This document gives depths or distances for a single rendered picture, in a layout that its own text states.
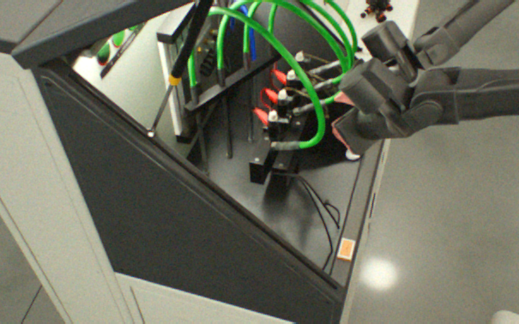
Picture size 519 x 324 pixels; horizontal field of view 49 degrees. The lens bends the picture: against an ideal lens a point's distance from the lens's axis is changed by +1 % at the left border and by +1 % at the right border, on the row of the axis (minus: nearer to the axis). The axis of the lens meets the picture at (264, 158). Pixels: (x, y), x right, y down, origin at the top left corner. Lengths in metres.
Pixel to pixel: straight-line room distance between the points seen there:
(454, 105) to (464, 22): 0.37
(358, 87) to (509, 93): 0.20
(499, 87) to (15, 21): 0.77
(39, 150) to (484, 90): 0.84
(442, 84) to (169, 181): 0.53
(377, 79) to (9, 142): 0.76
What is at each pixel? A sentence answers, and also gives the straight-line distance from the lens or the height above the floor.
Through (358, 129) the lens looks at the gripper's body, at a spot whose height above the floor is 1.39.
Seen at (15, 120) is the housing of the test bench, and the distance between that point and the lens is 1.19.
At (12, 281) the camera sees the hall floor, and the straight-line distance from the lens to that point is 2.61.
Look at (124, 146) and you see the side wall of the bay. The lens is 1.07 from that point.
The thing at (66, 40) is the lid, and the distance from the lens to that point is 0.92.
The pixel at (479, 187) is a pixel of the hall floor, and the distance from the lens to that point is 2.81.
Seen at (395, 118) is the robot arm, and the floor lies 1.46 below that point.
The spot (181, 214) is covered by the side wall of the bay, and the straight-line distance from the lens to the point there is 1.16.
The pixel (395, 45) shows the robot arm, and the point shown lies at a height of 1.39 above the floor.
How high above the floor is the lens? 2.04
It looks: 47 degrees down
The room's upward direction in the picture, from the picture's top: 2 degrees counter-clockwise
